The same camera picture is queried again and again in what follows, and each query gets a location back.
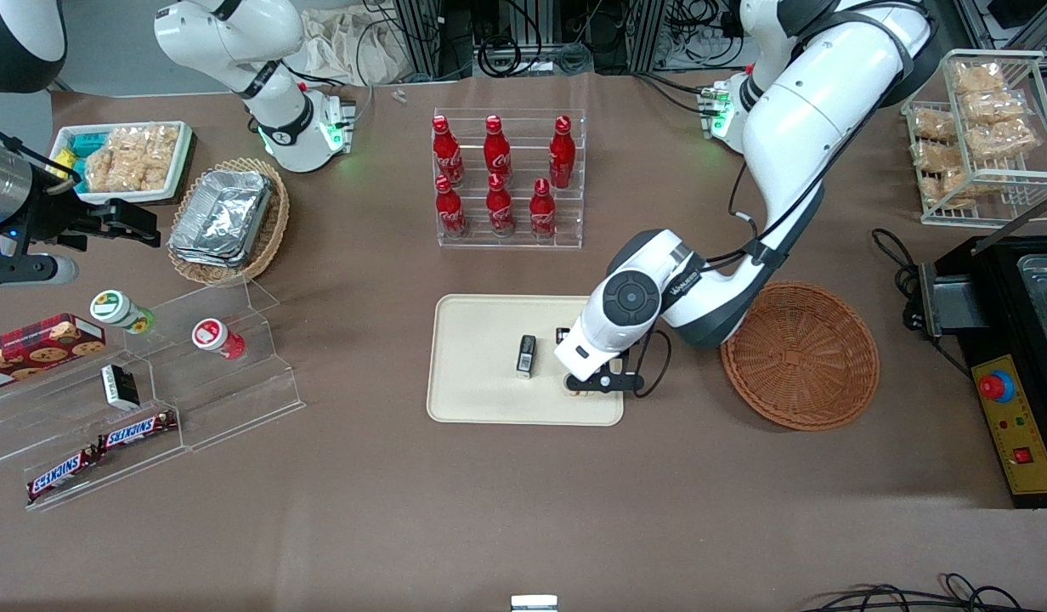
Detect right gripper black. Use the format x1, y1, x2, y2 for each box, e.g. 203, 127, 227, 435
18, 182, 162, 254

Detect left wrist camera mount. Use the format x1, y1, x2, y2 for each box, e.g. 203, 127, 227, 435
565, 355, 646, 399

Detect clear acrylic step display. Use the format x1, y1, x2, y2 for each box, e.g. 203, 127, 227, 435
0, 353, 187, 513
122, 275, 307, 453

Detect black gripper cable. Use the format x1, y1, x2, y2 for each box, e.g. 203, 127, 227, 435
632, 326, 674, 400

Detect clear acrylic bottle rack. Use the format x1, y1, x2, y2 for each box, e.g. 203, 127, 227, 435
432, 108, 588, 251

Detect small rice cracker bag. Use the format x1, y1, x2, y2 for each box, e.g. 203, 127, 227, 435
969, 119, 1040, 161
920, 168, 976, 210
960, 89, 1031, 126
911, 108, 959, 144
952, 63, 1006, 96
914, 140, 967, 173

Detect black arm base cables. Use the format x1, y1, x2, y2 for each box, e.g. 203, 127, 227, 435
632, 71, 713, 117

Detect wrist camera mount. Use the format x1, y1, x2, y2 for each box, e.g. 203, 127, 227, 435
565, 355, 646, 399
0, 252, 80, 289

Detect large rice cracker bag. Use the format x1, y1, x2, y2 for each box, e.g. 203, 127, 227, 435
85, 124, 181, 194

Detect beige cloth bag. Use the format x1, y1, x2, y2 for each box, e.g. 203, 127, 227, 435
301, 7, 410, 87

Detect aluminium frame post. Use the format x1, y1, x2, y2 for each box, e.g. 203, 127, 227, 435
393, 0, 475, 82

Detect black appliance power cable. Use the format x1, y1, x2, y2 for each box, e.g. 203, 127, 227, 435
870, 227, 973, 377

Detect red cola bottle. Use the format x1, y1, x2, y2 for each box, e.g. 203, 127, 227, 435
529, 178, 558, 240
483, 115, 513, 184
548, 116, 577, 190
432, 116, 466, 189
434, 175, 470, 239
485, 173, 517, 238

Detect black appliance with metal pan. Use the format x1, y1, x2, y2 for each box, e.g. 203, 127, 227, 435
917, 187, 1047, 360

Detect brown round wicker basket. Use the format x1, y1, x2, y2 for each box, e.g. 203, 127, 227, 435
720, 281, 880, 432

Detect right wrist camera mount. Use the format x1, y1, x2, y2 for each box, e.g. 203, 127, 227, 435
0, 252, 80, 289

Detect white plastic snack tray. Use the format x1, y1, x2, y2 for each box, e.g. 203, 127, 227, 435
48, 120, 194, 206

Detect snickers chocolate bar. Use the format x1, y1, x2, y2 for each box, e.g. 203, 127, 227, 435
96, 411, 178, 452
25, 445, 102, 503

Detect white wire rack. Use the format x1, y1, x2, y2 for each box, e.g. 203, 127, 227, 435
903, 48, 1047, 229

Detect light oval wicker basket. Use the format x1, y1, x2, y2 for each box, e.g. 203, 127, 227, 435
166, 156, 291, 286

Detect coiled black cable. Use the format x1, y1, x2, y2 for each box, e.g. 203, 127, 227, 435
476, 32, 526, 80

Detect small black box, white side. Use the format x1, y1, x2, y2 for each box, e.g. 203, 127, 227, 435
100, 363, 141, 411

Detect beige rectangular tray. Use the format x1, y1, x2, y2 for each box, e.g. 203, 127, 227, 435
427, 294, 625, 426

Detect black cable bundle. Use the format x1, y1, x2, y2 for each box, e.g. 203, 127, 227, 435
802, 572, 1047, 612

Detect green lidded snack cup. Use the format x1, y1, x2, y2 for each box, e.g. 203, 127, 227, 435
89, 289, 157, 335

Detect yellow emergency stop control box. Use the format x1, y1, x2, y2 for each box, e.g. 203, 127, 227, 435
969, 354, 1047, 510

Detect stacked aluminium foil trays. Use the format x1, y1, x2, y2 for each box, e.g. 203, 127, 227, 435
167, 168, 274, 269

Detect red plaid cookie box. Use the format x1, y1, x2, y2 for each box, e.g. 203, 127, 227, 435
0, 313, 107, 397

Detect red lidded snack cup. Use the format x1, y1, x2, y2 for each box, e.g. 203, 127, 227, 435
190, 317, 247, 361

